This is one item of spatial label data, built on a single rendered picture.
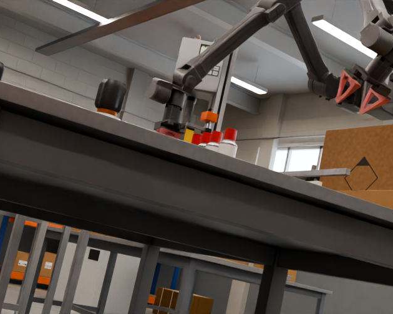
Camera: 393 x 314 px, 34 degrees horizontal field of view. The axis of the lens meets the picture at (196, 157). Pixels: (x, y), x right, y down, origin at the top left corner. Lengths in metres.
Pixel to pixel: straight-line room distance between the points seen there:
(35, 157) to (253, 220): 0.32
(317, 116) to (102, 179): 9.00
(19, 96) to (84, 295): 6.90
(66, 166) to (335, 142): 1.06
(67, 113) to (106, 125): 0.05
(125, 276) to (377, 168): 6.30
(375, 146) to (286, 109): 8.68
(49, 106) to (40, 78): 9.35
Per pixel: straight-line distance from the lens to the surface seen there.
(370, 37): 1.62
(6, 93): 0.75
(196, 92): 2.29
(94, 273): 7.53
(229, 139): 1.81
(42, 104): 0.76
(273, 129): 10.20
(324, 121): 9.62
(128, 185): 0.83
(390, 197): 1.10
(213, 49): 2.08
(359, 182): 1.64
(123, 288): 7.76
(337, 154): 1.72
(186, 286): 3.67
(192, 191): 0.87
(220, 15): 7.39
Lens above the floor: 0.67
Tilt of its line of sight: 10 degrees up
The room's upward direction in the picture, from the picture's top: 13 degrees clockwise
